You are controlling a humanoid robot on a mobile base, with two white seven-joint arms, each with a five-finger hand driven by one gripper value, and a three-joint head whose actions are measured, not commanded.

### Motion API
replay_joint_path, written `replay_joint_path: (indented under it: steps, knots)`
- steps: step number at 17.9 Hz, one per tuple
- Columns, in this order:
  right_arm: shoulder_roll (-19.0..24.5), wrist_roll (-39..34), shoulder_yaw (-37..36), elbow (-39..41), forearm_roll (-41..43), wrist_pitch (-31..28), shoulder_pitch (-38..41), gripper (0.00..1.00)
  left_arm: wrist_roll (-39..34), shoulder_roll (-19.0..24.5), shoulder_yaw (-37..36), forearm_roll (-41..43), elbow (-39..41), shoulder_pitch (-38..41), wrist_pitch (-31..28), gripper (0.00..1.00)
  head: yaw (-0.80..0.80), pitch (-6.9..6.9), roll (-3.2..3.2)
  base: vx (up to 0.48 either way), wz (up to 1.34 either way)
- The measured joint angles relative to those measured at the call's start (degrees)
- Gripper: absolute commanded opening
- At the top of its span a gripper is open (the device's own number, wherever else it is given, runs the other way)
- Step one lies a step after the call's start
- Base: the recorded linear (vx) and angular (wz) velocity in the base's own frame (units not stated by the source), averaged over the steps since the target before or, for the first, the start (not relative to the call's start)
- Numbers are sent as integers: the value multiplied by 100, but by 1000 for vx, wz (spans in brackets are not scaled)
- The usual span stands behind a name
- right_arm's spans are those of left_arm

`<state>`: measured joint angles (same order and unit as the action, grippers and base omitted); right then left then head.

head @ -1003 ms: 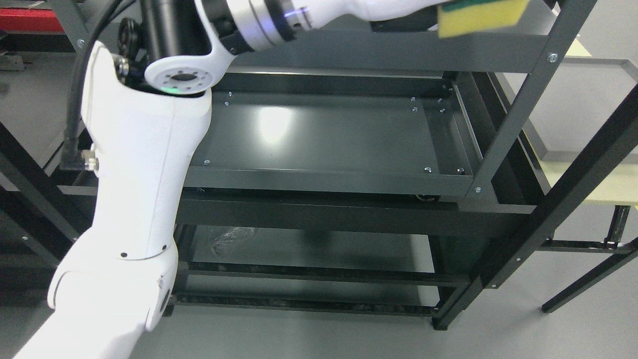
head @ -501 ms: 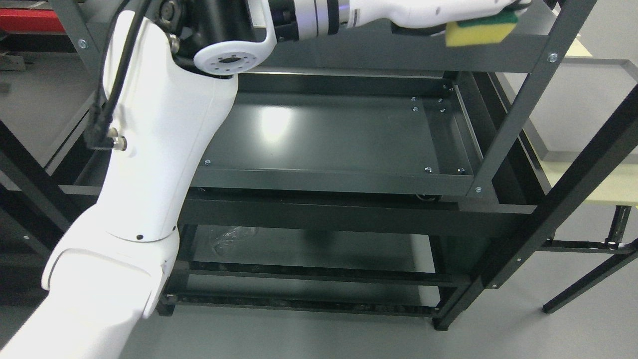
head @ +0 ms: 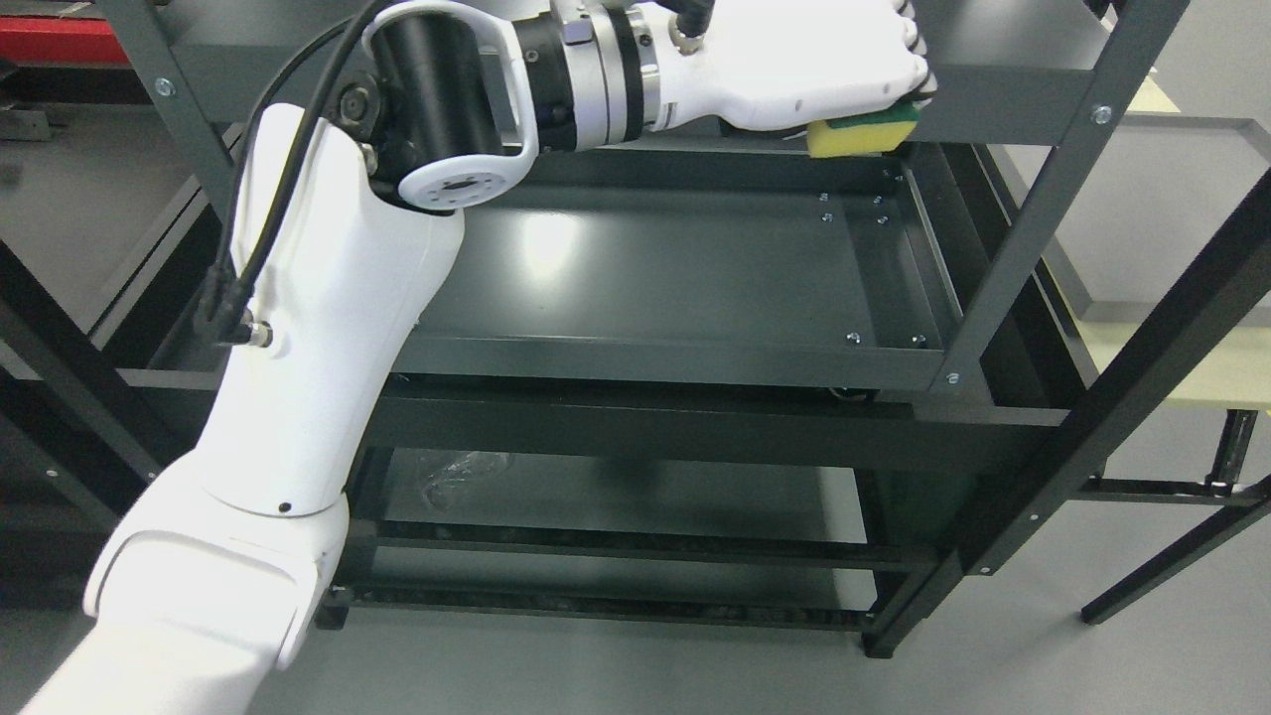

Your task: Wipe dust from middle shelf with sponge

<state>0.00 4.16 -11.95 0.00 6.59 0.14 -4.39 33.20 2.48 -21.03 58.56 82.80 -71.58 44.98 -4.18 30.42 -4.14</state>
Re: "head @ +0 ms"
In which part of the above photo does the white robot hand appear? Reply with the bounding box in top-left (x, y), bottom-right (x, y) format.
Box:
top-left (638, 1), bottom-right (938, 131)

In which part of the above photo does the green yellow sponge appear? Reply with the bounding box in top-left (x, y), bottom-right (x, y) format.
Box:
top-left (806, 102), bottom-right (921, 159)

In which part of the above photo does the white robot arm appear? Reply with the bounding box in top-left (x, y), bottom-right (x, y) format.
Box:
top-left (24, 1), bottom-right (539, 714)

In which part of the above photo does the dark grey shelf cart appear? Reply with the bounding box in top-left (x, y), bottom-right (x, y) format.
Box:
top-left (125, 1), bottom-right (1188, 657)

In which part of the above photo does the black metal shelf rack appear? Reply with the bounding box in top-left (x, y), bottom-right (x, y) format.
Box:
top-left (864, 169), bottom-right (1271, 660)

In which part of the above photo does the grey flat tray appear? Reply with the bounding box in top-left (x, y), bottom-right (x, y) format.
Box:
top-left (1046, 113), bottom-right (1270, 323)

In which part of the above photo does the clear plastic bag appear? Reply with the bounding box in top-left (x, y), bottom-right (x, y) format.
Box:
top-left (414, 451), bottom-right (513, 512)

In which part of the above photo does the beige top side table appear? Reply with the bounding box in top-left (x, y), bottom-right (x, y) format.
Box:
top-left (1033, 74), bottom-right (1271, 498)

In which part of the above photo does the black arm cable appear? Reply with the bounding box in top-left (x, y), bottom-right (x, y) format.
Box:
top-left (197, 0), bottom-right (393, 347)

